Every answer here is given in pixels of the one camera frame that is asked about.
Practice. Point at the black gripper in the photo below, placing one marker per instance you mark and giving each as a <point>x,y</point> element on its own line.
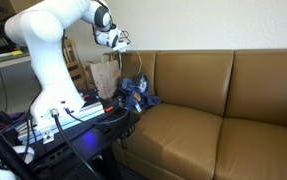
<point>115,40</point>

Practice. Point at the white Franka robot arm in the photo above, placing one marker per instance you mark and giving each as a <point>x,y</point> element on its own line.
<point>49,50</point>

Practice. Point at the brown paper shopping bag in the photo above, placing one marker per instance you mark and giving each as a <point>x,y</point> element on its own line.
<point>104,78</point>

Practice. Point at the wooden stand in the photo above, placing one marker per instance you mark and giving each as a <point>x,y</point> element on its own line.
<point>74,66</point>

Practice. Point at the blue denim clothing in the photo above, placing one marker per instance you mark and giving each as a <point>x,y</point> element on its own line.
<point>134,93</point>

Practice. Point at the red black clamp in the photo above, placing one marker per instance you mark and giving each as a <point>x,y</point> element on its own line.
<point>109,109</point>
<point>91,94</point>

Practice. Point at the tan leather sofa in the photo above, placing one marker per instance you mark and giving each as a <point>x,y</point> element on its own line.
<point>196,83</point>

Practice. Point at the small yellow item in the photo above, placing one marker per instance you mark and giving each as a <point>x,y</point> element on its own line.
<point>17,52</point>

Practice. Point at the black robot table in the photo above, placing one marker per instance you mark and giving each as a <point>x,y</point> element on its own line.
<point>93,140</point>

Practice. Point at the grey counter shelf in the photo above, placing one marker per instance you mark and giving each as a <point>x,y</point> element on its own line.
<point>3,61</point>

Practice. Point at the black tripod pole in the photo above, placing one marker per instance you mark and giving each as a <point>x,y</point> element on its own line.
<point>3,150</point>

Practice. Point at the aluminium mounting rail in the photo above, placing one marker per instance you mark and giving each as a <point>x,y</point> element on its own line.
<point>89,110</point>

